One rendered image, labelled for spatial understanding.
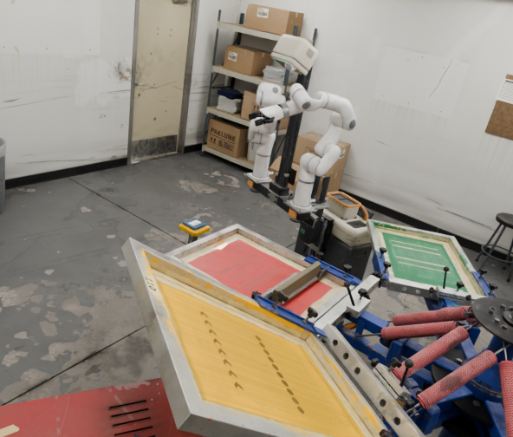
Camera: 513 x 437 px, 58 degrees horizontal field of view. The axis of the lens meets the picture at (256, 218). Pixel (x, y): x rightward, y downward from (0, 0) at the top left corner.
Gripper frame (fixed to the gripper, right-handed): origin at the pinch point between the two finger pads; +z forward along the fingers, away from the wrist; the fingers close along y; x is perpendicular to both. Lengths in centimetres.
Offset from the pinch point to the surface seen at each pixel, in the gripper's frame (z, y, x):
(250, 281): 31, 51, 56
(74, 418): 100, 125, 7
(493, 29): -316, -170, 65
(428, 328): -19, 118, 47
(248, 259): 26, 32, 59
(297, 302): 15, 70, 61
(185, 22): -53, -411, 36
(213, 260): 43, 30, 52
